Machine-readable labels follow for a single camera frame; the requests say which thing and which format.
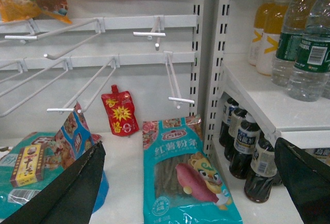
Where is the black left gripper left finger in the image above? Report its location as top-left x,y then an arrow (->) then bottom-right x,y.
2,142 -> 106,223

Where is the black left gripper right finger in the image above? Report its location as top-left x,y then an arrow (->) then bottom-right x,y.
274,137 -> 329,223

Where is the dark tea bottle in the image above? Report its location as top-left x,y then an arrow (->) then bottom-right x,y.
229,112 -> 261,179
244,136 -> 277,203
224,104 -> 247,162

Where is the water bottle shelf far left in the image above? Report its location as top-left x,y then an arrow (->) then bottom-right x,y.
286,0 -> 329,102

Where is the water bottle shelf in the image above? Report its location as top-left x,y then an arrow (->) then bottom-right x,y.
286,0 -> 329,102
271,0 -> 316,87

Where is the yellow drink bottle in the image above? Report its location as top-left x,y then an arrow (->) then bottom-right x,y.
247,0 -> 275,66
256,0 -> 291,76

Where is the white slotted shelf upright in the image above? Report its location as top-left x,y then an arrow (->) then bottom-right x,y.
189,0 -> 230,154

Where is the yellow spice box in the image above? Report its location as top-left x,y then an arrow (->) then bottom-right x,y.
10,144 -> 45,188

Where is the dark tea bottle front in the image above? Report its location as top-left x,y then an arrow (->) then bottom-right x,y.
244,136 -> 277,203

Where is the colourful snack bag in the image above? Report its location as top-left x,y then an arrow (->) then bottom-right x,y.
48,103 -> 95,169

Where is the red sauce pouch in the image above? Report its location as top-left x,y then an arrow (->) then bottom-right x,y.
101,85 -> 140,137

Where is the teal sweet potato noodle bag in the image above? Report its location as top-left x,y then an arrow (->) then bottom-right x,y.
142,115 -> 243,223

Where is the yellow drink bottle far left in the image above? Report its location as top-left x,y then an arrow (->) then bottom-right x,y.
256,0 -> 291,76

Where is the white wire display hook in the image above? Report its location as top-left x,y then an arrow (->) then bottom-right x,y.
163,51 -> 195,109

